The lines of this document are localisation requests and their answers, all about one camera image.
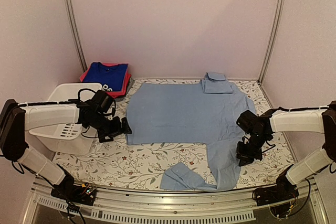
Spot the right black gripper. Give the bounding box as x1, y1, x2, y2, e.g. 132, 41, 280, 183
236, 133, 269, 166

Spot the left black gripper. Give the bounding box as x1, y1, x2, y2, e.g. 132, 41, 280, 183
87, 112, 132, 143

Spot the blue t-shirt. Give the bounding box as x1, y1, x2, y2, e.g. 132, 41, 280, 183
82, 62, 128, 92

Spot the light blue garment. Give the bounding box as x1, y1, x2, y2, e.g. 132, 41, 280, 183
126, 78, 256, 191

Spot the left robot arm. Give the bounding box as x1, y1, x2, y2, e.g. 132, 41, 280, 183
1, 90, 132, 200

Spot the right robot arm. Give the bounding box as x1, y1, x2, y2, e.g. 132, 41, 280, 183
236, 101, 335, 201

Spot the white plastic laundry bin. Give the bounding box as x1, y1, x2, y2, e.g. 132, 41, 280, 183
29, 83, 102, 156

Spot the floral table cloth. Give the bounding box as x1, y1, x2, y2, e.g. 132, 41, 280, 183
52, 78, 296, 192

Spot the folded grey garment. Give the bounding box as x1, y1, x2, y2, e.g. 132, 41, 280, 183
115, 77, 134, 102

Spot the folded pink garment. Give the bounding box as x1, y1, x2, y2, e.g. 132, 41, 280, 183
79, 63, 131, 98

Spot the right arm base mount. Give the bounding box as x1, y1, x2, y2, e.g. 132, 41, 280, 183
252, 182, 299, 206

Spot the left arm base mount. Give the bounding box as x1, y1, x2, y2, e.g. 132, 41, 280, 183
51, 182, 97, 206

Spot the aluminium front rail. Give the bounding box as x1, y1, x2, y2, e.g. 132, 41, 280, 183
22, 178, 330, 223

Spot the left aluminium frame post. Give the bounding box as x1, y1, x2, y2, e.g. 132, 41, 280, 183
64, 0, 88, 72

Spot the aluminium frame post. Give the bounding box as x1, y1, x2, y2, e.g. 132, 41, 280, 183
257, 0, 285, 85
64, 0, 88, 72

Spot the right aluminium frame post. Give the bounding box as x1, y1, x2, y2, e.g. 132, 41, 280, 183
257, 0, 285, 85

